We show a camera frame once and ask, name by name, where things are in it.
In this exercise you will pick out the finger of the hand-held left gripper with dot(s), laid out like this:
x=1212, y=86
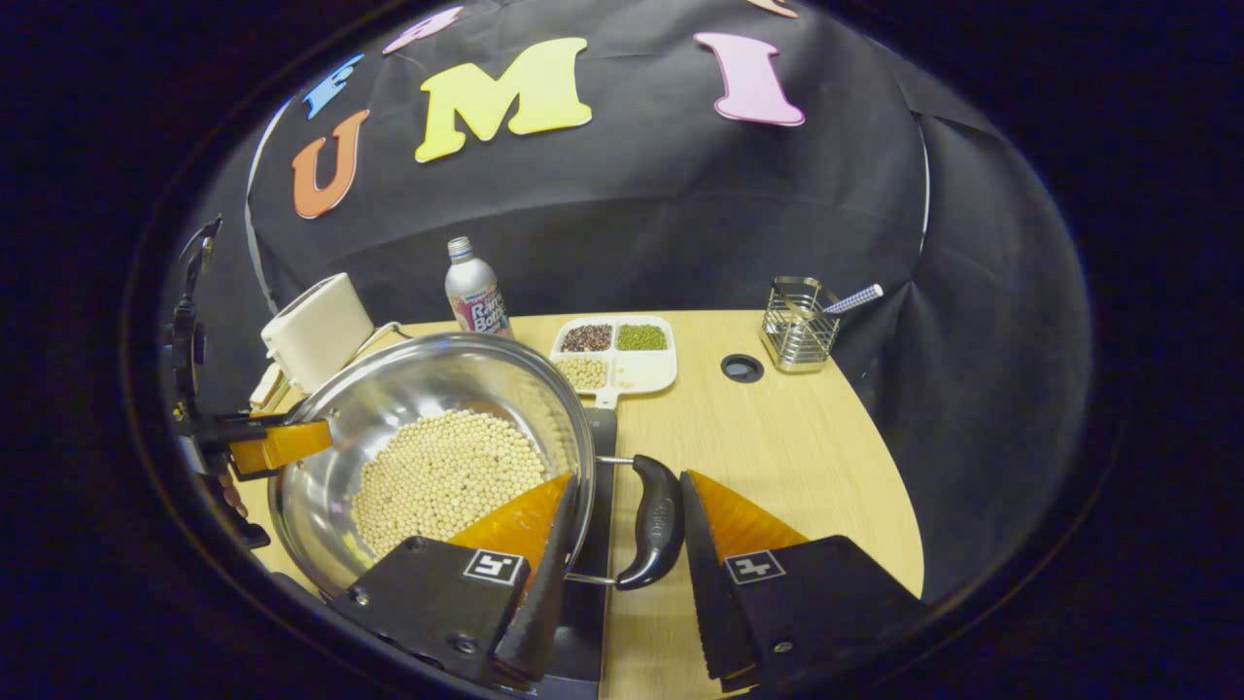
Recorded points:
x=282, y=445

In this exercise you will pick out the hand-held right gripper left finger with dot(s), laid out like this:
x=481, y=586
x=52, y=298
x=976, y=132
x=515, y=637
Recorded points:
x=549, y=603

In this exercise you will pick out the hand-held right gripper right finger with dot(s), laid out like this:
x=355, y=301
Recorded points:
x=705, y=583

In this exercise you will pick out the black induction cooktop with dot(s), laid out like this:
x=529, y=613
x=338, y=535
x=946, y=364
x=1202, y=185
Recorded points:
x=588, y=622

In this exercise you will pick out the stainless steel pot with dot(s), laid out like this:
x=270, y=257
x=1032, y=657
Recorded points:
x=428, y=379

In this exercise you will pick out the white toaster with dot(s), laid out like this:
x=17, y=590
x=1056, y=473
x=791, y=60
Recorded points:
x=316, y=331

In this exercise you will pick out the large soybean pile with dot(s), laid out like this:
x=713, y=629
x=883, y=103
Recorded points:
x=437, y=476

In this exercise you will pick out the white divided tray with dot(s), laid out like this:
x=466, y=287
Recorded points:
x=641, y=374

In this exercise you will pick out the small soybean portion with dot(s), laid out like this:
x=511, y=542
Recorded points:
x=581, y=372

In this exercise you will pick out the metal drink bottle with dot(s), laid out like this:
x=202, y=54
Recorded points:
x=476, y=301

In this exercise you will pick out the green bean portion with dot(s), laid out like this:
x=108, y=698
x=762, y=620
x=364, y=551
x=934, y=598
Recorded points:
x=641, y=337

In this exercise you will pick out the dark red bean portion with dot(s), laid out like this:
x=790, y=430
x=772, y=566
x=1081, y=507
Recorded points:
x=587, y=337

